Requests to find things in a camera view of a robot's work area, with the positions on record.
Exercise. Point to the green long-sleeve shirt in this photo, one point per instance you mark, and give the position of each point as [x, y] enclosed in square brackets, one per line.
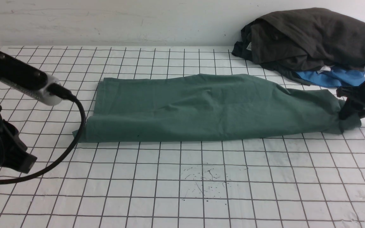
[209, 108]

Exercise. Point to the blue crumpled garment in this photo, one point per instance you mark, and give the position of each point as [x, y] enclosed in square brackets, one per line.
[334, 78]

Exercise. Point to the dark grey crumpled garment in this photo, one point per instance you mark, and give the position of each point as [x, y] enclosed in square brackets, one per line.
[303, 40]

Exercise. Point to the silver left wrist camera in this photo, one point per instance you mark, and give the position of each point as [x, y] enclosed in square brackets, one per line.
[31, 81]

